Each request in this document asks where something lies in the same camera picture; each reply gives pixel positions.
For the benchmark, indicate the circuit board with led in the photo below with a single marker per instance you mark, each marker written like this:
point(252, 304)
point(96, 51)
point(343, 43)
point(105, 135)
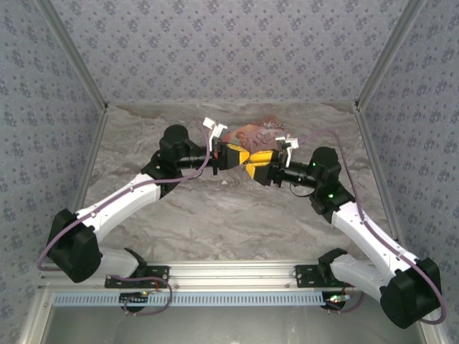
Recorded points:
point(337, 300)
point(134, 298)

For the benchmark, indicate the left circuit board with LED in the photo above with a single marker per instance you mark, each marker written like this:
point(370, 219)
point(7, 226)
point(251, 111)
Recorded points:
point(134, 298)

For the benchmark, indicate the aluminium table edge rail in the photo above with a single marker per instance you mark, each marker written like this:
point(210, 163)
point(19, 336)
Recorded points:
point(376, 172)
point(91, 161)

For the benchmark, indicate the aluminium mounting rail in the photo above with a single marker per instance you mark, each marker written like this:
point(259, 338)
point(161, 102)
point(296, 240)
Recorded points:
point(229, 274)

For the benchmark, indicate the aluminium table back rail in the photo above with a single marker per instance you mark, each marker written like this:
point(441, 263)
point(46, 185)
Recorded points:
point(229, 103)

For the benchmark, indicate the right circuit board with LED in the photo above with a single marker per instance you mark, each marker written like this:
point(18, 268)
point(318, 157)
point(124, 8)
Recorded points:
point(337, 300)

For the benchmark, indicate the pink floral printed box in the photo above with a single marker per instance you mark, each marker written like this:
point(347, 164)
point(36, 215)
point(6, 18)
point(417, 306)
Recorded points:
point(258, 134)

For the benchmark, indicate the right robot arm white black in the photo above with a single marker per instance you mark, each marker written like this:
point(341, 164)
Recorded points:
point(373, 236)

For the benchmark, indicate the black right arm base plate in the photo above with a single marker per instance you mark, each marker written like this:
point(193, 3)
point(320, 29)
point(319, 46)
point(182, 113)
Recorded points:
point(308, 276)

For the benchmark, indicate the aluminium frame post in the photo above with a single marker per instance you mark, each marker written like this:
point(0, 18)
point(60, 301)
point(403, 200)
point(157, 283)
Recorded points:
point(391, 50)
point(73, 53)

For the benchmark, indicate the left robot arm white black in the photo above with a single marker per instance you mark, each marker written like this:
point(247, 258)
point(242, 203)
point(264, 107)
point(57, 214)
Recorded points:
point(118, 204)

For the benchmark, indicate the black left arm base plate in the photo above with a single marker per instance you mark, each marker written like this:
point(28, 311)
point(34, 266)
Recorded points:
point(157, 276)

